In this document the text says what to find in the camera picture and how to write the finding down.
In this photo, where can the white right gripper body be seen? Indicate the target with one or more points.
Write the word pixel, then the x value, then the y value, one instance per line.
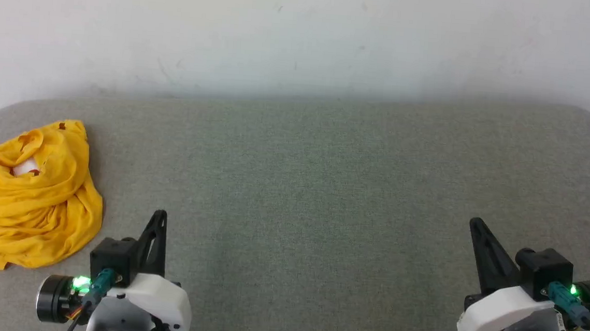
pixel 492 309

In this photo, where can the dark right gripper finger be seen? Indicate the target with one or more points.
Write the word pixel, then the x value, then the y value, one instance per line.
pixel 490 262

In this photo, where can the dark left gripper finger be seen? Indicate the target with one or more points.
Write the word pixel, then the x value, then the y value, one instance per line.
pixel 162 218

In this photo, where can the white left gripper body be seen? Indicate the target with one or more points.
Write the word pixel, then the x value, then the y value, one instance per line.
pixel 161 296

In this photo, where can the yellow tiger face t-shirt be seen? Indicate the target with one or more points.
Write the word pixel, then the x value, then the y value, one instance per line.
pixel 37 210

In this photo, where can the black round left wrist motor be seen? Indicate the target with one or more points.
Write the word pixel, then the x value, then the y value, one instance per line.
pixel 52 299

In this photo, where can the grey fabric sofa cushion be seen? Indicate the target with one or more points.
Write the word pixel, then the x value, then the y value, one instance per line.
pixel 324 188

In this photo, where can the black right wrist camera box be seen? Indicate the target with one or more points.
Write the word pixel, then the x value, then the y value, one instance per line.
pixel 547 271

